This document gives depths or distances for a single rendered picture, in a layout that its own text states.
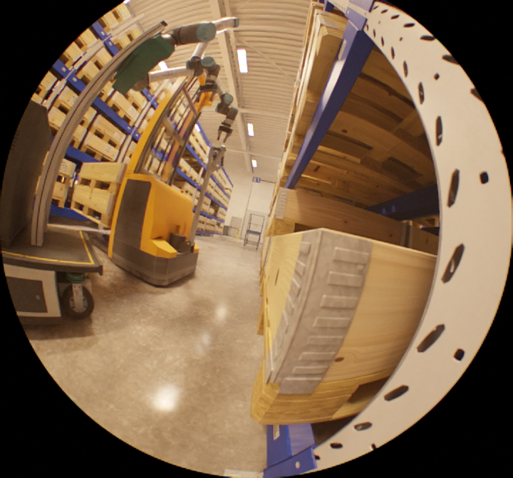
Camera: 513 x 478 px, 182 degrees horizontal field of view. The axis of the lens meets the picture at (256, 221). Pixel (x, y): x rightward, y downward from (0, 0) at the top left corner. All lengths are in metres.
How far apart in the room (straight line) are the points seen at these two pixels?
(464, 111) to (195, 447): 0.73
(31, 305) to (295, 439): 0.86
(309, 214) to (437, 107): 1.02
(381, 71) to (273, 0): 6.91
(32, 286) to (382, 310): 0.93
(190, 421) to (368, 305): 0.59
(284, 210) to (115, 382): 1.24
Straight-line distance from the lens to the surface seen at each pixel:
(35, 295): 0.83
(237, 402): 0.70
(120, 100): 3.59
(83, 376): 0.76
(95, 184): 2.30
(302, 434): 0.37
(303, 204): 1.10
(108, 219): 1.85
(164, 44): 1.10
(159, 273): 1.38
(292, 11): 7.30
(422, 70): 0.22
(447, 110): 0.17
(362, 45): 0.48
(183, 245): 1.59
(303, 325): 0.17
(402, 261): 0.23
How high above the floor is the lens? 0.60
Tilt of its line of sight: 5 degrees up
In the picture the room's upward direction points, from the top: 13 degrees clockwise
